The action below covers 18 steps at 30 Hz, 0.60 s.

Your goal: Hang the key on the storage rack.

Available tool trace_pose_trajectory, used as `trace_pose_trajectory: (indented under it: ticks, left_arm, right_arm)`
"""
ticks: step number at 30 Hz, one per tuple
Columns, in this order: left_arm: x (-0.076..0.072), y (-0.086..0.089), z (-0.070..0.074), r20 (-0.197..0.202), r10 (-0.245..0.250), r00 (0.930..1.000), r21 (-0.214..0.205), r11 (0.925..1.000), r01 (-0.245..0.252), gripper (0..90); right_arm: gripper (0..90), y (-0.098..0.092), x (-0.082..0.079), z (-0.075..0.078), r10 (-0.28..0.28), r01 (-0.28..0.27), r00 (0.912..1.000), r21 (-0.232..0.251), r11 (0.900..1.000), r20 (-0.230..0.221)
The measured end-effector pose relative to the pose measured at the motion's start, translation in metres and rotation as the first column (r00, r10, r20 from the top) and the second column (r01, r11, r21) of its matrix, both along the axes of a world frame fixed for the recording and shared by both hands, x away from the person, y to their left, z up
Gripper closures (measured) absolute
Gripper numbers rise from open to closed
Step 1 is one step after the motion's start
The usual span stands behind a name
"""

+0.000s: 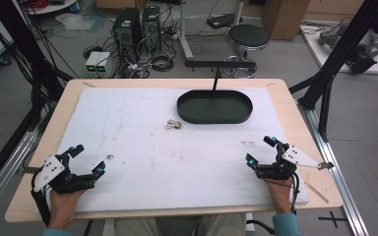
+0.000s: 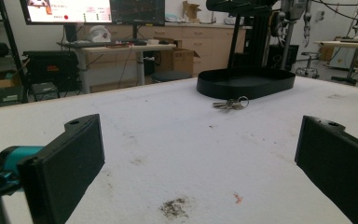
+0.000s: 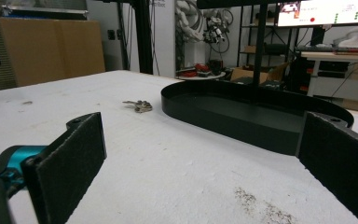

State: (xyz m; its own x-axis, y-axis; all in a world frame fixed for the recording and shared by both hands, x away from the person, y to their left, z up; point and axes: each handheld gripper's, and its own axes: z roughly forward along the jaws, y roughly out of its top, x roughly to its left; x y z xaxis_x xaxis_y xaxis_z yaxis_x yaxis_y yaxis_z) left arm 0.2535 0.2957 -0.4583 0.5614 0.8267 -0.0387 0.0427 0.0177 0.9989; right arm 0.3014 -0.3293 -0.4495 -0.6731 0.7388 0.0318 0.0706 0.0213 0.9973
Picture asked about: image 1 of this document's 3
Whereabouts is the black frame strut with cables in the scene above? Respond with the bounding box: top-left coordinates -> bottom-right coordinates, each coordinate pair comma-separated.
0,0 -> 75,132

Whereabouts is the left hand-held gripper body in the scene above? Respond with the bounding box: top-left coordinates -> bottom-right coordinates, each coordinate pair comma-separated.
32,152 -> 96,195

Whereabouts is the coiled black cable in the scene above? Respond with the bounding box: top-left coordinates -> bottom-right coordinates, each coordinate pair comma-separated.
150,51 -> 176,73

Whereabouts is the round white table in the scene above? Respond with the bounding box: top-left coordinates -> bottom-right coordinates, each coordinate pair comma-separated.
25,0 -> 81,16

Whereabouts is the white power supply box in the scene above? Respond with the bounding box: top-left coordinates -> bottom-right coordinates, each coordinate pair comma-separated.
85,51 -> 102,76
95,51 -> 112,76

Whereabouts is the black oval tray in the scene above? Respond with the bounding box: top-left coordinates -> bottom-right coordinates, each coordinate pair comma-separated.
176,89 -> 254,125

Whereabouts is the slim black computer tower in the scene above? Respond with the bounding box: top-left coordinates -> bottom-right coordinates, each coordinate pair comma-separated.
142,5 -> 162,52

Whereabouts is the person's right hand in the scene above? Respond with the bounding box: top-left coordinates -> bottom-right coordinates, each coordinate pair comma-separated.
265,176 -> 293,216

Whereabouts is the aluminium rail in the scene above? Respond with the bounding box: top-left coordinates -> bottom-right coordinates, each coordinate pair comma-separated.
296,99 -> 371,236
0,130 -> 40,224

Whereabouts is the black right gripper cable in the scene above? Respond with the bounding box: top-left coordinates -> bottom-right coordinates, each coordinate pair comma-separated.
287,171 -> 301,216

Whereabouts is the flat black device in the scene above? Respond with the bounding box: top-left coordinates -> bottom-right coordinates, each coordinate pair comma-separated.
206,14 -> 244,30

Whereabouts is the large black computer tower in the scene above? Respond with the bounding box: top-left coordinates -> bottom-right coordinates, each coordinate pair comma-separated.
112,7 -> 143,55

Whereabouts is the thin wooden stick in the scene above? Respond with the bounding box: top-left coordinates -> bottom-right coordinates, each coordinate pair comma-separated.
304,181 -> 330,205

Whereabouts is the white floor board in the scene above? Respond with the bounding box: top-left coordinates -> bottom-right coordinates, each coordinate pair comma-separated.
299,24 -> 378,77

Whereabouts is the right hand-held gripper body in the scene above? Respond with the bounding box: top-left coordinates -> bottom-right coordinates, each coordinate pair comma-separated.
255,143 -> 336,181

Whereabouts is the brown cardboard box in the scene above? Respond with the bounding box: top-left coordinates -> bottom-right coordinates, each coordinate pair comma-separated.
261,0 -> 312,41

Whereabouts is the black round stool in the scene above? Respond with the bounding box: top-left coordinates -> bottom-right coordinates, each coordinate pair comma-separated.
227,24 -> 271,52

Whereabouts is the white desk leg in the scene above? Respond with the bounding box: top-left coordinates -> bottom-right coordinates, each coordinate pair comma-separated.
177,0 -> 195,61

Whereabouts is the white foam board mat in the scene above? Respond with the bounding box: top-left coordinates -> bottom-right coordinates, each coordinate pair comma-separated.
54,86 -> 310,213

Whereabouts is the black stand bar with pole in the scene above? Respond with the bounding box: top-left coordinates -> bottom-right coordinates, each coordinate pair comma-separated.
184,59 -> 258,93

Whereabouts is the grey machine on floor board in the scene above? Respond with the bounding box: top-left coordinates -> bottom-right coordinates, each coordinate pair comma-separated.
317,22 -> 378,75

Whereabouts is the person's left hand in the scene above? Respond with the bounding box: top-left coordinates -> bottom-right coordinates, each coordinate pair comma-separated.
46,189 -> 87,231

